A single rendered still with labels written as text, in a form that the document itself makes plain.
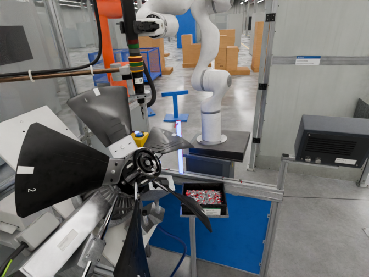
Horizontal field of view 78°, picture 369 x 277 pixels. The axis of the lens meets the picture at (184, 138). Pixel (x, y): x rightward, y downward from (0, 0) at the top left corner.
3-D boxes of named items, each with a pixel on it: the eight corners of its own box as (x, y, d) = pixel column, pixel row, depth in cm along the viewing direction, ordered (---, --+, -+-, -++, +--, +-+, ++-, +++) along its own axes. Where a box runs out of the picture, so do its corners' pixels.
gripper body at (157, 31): (168, 37, 81) (155, 39, 72) (143, 38, 84) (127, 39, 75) (166, 13, 78) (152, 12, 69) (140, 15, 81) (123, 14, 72)
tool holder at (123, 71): (124, 100, 72) (119, 68, 68) (123, 95, 78) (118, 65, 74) (152, 97, 74) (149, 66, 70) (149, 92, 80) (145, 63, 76)
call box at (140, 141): (118, 152, 134) (115, 136, 130) (127, 144, 143) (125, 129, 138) (143, 156, 130) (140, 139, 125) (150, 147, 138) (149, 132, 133)
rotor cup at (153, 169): (129, 205, 78) (154, 190, 71) (100, 174, 76) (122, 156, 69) (149, 179, 90) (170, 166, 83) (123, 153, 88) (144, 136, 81)
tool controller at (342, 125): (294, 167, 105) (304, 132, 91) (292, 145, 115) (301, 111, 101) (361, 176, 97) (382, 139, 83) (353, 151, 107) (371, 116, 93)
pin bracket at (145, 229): (123, 228, 89) (137, 221, 84) (132, 219, 94) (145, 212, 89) (133, 240, 89) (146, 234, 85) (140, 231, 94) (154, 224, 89)
